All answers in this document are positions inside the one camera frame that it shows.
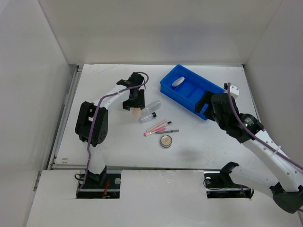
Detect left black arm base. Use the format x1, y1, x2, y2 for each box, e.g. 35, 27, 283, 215
74, 169, 121, 199

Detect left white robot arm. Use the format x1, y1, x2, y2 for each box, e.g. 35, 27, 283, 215
75, 72, 149, 188

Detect round white powder puff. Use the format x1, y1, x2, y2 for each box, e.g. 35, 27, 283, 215
171, 77, 185, 88

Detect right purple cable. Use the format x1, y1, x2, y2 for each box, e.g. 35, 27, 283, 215
226, 82, 303, 212

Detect pink brush black bristles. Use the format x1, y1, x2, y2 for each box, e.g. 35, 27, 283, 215
146, 121, 172, 132

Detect clear plastic bottle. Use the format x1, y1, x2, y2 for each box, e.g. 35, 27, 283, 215
141, 100, 161, 115

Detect blue plastic organizer tray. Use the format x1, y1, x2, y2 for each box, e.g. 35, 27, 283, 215
160, 65, 224, 120

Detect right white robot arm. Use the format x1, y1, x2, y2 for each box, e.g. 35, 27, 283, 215
195, 91, 303, 214

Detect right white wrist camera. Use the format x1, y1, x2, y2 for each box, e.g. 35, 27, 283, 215
224, 83, 240, 99

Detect light pink stick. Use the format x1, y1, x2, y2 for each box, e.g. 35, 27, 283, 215
146, 120, 167, 132

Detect grey eyeliner pencil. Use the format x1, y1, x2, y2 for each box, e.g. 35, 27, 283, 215
155, 130, 179, 134

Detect clear vial black cap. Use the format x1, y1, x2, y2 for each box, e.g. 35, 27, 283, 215
139, 112, 157, 123

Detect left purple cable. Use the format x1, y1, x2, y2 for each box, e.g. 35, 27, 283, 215
77, 71, 150, 197

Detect pink applicator brush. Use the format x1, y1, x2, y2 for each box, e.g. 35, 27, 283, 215
143, 127, 166, 137

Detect round powder compact jar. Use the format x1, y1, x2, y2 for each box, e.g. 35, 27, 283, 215
160, 135, 172, 148

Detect purple cable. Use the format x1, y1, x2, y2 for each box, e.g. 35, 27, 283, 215
226, 82, 303, 212
77, 71, 150, 197

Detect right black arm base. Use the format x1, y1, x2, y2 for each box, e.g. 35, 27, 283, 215
203, 162, 254, 199

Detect beige makeup sponge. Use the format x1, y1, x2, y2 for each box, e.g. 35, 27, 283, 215
133, 108, 141, 116

